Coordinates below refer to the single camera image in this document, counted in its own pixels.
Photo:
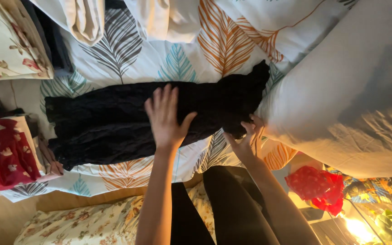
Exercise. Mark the floral print pillow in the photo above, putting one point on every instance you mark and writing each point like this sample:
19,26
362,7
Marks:
2,44

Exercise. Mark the cream folded cloth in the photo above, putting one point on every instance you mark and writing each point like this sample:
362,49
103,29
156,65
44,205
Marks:
83,18

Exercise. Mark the large white pillow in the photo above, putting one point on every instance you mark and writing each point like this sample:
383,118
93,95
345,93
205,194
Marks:
345,102

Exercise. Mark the red floral garment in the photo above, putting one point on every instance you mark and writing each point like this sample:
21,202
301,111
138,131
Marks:
7,153

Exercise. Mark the dark folded clothes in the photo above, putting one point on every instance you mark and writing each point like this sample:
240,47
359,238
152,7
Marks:
51,40

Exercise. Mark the brown garment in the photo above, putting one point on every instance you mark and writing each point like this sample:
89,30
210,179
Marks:
51,158

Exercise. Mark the leaf print bed sheet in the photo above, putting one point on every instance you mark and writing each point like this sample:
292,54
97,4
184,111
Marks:
141,58

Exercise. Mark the person's black trouser legs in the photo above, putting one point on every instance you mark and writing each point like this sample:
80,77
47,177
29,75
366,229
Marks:
230,211

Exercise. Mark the person's left hand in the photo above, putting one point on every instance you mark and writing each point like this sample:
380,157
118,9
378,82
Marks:
165,126

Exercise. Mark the white crumpled cloth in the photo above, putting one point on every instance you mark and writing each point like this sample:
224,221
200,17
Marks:
162,18

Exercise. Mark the person's right hand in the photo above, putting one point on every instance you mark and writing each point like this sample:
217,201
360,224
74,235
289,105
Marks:
248,146

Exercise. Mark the tropical print fabric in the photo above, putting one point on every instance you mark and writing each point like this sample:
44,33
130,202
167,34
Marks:
376,190

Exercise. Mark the black garment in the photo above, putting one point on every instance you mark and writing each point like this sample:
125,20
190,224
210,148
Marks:
107,122

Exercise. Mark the red dotted cloth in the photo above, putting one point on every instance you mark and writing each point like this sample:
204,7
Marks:
315,187

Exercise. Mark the small flower print cushion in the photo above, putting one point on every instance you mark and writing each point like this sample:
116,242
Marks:
90,221

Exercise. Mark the glowing lamp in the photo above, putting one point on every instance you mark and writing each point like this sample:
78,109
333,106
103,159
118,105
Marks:
359,229

